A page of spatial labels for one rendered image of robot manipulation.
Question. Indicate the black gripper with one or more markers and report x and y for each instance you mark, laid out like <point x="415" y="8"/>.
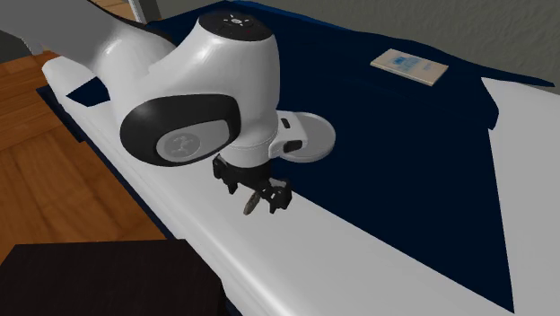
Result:
<point x="243" y="174"/>

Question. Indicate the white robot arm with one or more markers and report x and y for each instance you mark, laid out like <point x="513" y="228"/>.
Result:
<point x="205" y="74"/>

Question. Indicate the white bed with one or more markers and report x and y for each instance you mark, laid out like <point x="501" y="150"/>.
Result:
<point x="315" y="262"/>

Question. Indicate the dark blue blanket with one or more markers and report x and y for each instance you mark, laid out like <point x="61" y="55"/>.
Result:
<point x="393" y="153"/>

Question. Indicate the dark robot stand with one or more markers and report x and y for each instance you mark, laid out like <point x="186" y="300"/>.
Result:
<point x="105" y="280"/>

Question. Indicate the beige book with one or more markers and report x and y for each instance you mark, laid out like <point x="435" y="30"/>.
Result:
<point x="409" y="67"/>

